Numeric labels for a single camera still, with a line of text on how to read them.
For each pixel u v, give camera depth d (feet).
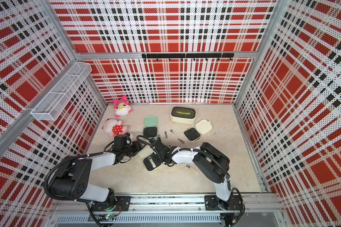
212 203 2.41
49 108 2.25
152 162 2.89
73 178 1.46
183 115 3.37
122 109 3.58
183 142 3.22
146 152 3.03
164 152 2.30
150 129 3.37
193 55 2.97
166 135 3.34
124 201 2.45
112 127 3.23
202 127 3.41
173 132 3.40
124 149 2.50
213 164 1.57
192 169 2.79
